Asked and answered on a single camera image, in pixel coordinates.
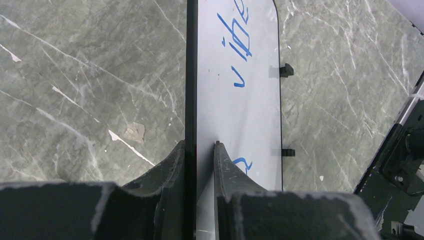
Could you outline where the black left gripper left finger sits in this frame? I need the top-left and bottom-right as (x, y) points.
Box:
(0, 141), (185, 240)

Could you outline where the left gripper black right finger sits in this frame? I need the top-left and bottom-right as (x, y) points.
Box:
(213, 142), (380, 240)

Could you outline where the white whiteboard black frame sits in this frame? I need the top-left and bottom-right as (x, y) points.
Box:
(185, 0), (283, 240)

